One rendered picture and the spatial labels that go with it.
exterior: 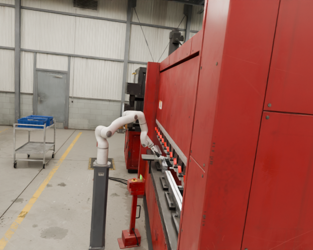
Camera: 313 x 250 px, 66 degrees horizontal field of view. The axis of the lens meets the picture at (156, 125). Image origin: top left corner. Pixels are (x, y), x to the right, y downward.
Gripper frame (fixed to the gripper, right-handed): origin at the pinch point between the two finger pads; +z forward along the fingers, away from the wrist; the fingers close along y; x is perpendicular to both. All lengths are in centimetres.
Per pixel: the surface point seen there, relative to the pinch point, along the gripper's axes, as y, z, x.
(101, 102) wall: 671, -106, 111
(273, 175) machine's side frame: -240, -48, -43
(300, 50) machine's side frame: -240, -75, -67
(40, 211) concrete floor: 33, -23, 186
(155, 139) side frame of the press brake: 85, 1, -5
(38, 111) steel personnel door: 652, -216, 322
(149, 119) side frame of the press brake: 85, -31, -17
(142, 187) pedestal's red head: -42, 8, 34
